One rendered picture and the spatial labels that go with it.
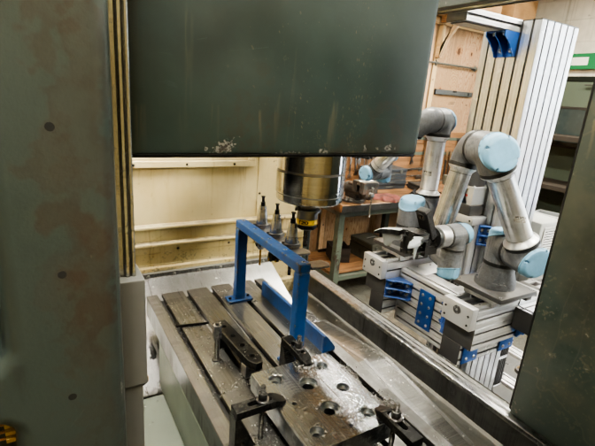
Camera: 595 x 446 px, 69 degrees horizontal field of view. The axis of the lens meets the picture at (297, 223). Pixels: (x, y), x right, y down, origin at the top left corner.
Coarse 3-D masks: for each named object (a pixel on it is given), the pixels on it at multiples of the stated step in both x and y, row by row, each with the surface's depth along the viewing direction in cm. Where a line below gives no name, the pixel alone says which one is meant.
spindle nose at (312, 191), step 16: (288, 160) 93; (304, 160) 92; (320, 160) 91; (336, 160) 93; (288, 176) 94; (304, 176) 92; (320, 176) 93; (336, 176) 95; (288, 192) 95; (304, 192) 93; (320, 192) 93; (336, 192) 96
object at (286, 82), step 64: (128, 0) 61; (192, 0) 65; (256, 0) 70; (320, 0) 76; (384, 0) 82; (192, 64) 68; (256, 64) 73; (320, 64) 79; (384, 64) 87; (192, 128) 71; (256, 128) 76; (320, 128) 83; (384, 128) 91
